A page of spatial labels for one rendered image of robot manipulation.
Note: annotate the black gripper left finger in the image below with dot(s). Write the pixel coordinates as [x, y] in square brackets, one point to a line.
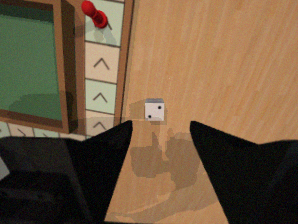
[92, 165]

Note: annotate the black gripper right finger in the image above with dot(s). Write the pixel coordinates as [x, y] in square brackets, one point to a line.
[243, 174]

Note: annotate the grey die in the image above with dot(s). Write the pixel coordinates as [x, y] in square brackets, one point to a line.
[154, 110]

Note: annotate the red pawn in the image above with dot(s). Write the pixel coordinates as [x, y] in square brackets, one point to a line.
[97, 16]

